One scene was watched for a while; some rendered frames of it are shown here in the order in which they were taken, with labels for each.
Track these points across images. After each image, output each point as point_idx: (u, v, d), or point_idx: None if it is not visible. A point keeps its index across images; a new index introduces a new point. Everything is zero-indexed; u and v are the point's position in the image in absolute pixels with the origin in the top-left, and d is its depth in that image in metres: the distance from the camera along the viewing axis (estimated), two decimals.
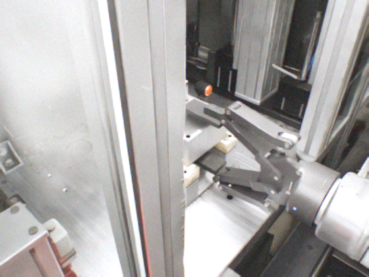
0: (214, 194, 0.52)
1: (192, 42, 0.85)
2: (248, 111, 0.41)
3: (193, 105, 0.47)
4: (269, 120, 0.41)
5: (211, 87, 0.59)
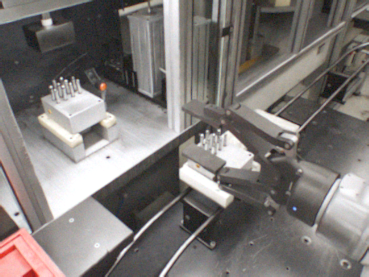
0: (98, 155, 0.78)
1: (116, 51, 1.11)
2: (248, 111, 0.41)
3: (193, 105, 0.47)
4: (269, 120, 0.41)
5: (105, 84, 0.84)
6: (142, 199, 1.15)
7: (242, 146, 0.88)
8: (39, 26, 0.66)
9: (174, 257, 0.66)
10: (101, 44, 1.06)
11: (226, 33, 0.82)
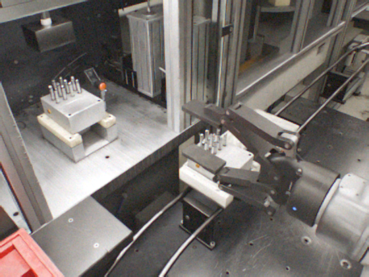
0: (97, 155, 0.78)
1: (115, 50, 1.10)
2: (248, 111, 0.41)
3: (193, 105, 0.47)
4: (269, 120, 0.41)
5: (104, 84, 0.84)
6: (141, 199, 1.14)
7: (242, 146, 0.87)
8: (39, 26, 0.66)
9: (173, 257, 0.66)
10: (101, 44, 1.06)
11: (226, 33, 0.82)
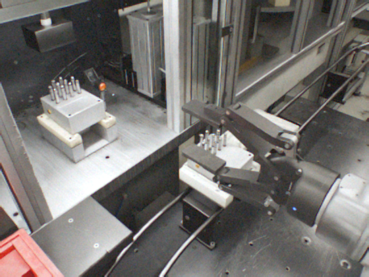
0: (97, 155, 0.78)
1: (115, 50, 1.10)
2: (248, 111, 0.41)
3: (193, 105, 0.47)
4: (269, 120, 0.41)
5: (104, 84, 0.84)
6: (141, 199, 1.14)
7: (242, 146, 0.87)
8: (39, 26, 0.66)
9: (173, 257, 0.66)
10: (101, 44, 1.06)
11: (226, 33, 0.82)
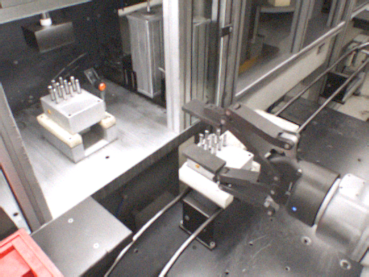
0: (97, 155, 0.78)
1: (115, 51, 1.10)
2: (248, 111, 0.41)
3: (193, 105, 0.47)
4: (269, 120, 0.41)
5: (104, 84, 0.84)
6: (141, 199, 1.14)
7: (242, 146, 0.87)
8: (39, 26, 0.66)
9: (173, 257, 0.66)
10: (101, 44, 1.06)
11: (226, 33, 0.82)
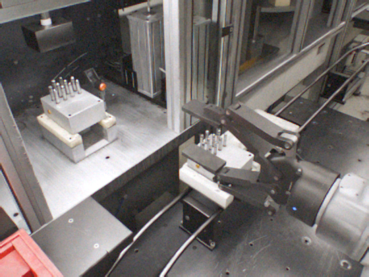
0: (97, 155, 0.78)
1: (115, 51, 1.10)
2: (248, 111, 0.41)
3: (193, 105, 0.47)
4: (269, 120, 0.41)
5: (104, 84, 0.84)
6: (141, 199, 1.14)
7: (242, 146, 0.87)
8: (39, 26, 0.65)
9: (173, 257, 0.66)
10: (101, 44, 1.06)
11: (226, 33, 0.82)
